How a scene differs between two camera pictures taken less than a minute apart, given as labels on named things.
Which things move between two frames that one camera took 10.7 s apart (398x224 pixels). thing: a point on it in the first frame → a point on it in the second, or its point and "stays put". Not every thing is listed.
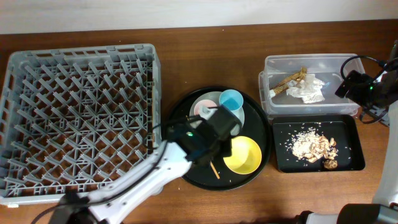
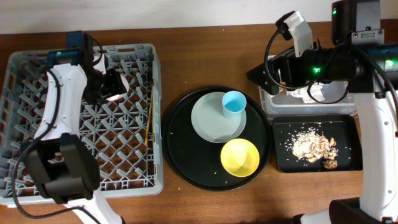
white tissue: [309, 89] stays put
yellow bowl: [246, 155] stays put
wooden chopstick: [214, 170] → [152, 111]
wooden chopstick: [153, 111] → [149, 116]
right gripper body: [347, 86] → [283, 72]
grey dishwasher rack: [74, 120] stays put
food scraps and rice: [311, 145] stays put
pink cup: [203, 102] → [127, 86]
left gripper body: [224, 121] → [113, 84]
